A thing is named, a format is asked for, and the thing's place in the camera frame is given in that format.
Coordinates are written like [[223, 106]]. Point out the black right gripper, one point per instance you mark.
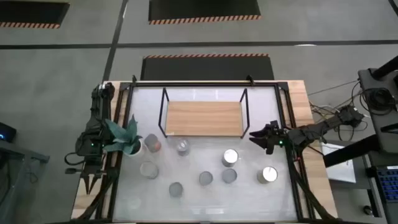
[[275, 137]]

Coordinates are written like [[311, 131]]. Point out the black device with blue light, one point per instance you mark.
[[6, 132]]

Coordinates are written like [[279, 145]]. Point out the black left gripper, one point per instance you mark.
[[93, 165]]

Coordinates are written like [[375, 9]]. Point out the wooden shelf with black frame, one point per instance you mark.
[[203, 118]]

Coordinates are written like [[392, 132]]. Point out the orange and white sauce can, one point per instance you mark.
[[206, 178]]

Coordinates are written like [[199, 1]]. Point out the pale labelled tall can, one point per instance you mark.
[[230, 156]]

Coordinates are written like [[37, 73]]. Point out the black rig frame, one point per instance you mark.
[[202, 84]]

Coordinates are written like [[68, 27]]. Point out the green sliced peaches can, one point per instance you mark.
[[176, 189]]

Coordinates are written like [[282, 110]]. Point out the grey cart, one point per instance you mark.
[[31, 155]]

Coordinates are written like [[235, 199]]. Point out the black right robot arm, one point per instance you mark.
[[320, 127]]

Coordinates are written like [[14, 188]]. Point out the dark grey desk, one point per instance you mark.
[[367, 81]]

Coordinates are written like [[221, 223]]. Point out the orange tall can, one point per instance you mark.
[[151, 141]]

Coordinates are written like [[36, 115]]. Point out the blue lit keyboard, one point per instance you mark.
[[388, 183]]

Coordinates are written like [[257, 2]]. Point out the white paper sheet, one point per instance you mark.
[[342, 171]]

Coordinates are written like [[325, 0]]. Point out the green peas can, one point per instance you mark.
[[229, 175]]

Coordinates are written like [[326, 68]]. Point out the pale green and blue can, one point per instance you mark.
[[149, 170]]

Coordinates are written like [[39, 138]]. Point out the yellow carrots can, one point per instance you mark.
[[268, 174]]

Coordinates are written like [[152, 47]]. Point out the green plant in white pot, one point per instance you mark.
[[124, 137]]

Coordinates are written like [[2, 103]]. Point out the black frame clamp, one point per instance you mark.
[[249, 79], [134, 79]]

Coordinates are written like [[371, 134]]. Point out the black mat with hazard stripe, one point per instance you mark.
[[204, 9], [31, 12], [206, 68]]

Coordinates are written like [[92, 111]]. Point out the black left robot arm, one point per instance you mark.
[[94, 118]]

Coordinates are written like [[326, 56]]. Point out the blue cherries can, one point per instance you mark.
[[183, 147]]

